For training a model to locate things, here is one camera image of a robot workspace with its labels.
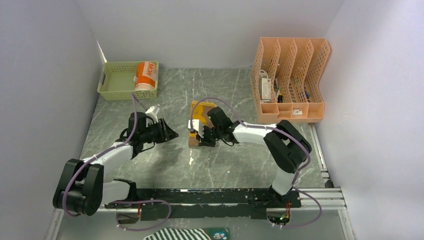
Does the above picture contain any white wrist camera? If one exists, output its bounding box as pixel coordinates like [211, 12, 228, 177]
[145, 105, 160, 123]
[188, 118, 203, 133]

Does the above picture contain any black white striped towel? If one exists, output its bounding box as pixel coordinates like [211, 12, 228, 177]
[144, 228, 212, 240]

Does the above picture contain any green plastic basket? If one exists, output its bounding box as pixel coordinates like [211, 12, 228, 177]
[97, 61, 158, 101]

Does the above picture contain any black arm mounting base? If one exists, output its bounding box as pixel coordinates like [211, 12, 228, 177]
[105, 187, 302, 221]

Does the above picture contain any orange white patterned towel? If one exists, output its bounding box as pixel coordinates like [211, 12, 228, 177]
[134, 61, 158, 91]

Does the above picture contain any orange plastic file organizer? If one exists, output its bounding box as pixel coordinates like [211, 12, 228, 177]
[250, 37, 331, 124]

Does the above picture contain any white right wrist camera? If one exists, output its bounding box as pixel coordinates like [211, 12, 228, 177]
[188, 118, 203, 133]

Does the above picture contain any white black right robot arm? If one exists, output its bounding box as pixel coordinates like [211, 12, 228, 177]
[188, 107, 312, 207]

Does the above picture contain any white red paper card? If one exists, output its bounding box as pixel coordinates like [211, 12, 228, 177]
[259, 69, 271, 102]

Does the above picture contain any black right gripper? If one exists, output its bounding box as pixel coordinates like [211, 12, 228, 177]
[195, 125, 222, 148]

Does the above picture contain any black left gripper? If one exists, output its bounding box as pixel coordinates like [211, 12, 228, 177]
[140, 117, 179, 144]

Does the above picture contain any small white box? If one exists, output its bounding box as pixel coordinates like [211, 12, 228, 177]
[292, 109, 303, 116]

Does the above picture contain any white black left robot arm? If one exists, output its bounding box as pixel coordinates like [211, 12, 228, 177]
[52, 112, 179, 217]

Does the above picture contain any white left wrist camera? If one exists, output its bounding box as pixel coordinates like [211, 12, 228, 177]
[145, 105, 160, 123]

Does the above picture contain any teal patterned cloth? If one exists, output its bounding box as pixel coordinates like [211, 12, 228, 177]
[202, 227, 230, 240]

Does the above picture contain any yellow brown towel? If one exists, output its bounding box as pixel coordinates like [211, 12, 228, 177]
[188, 100, 217, 147]

